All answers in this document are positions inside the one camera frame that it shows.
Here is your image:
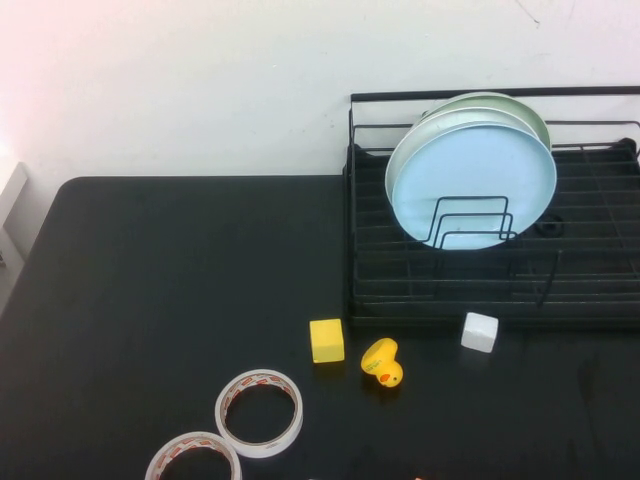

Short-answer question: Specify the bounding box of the yellow cube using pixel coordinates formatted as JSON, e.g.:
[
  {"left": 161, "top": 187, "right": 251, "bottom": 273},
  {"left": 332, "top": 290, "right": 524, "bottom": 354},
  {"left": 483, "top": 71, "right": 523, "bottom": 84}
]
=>
[{"left": 308, "top": 318, "right": 346, "bottom": 365}]

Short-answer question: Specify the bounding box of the white cube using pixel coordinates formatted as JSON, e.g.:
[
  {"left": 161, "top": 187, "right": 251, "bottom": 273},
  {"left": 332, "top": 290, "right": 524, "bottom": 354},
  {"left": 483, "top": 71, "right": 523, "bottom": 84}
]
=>
[{"left": 460, "top": 312, "right": 500, "bottom": 352}]

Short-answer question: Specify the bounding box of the light blue round plate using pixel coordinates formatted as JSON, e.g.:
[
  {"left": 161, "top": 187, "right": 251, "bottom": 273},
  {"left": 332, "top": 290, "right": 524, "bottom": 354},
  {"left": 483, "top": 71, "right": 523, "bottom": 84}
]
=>
[{"left": 391, "top": 123, "right": 558, "bottom": 252}]

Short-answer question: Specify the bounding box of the yellow rubber duck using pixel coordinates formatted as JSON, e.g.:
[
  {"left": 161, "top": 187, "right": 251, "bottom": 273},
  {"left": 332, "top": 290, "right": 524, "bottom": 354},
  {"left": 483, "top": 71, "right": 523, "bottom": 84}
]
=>
[{"left": 360, "top": 338, "right": 405, "bottom": 390}]

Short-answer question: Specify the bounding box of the pale green round plate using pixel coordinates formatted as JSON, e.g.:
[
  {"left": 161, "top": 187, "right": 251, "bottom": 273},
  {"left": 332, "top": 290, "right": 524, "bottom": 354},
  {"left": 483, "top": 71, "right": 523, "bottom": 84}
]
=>
[{"left": 422, "top": 91, "right": 553, "bottom": 151}]

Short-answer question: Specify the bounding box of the black rubber ring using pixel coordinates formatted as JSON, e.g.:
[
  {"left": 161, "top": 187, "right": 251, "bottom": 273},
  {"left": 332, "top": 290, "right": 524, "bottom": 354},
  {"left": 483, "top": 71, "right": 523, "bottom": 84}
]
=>
[{"left": 533, "top": 214, "right": 565, "bottom": 240}]

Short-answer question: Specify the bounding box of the white adhesive tape roll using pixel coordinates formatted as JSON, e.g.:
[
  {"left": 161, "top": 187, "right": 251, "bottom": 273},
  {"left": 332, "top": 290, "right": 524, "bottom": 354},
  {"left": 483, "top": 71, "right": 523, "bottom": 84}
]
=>
[
  {"left": 214, "top": 368, "right": 305, "bottom": 459},
  {"left": 144, "top": 431, "right": 244, "bottom": 480}
]

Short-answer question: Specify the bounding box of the black wire dish rack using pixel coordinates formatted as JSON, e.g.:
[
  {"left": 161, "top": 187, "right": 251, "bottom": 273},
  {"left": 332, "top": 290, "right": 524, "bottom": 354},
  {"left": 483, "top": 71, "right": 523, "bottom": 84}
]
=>
[{"left": 342, "top": 85, "right": 640, "bottom": 331}]

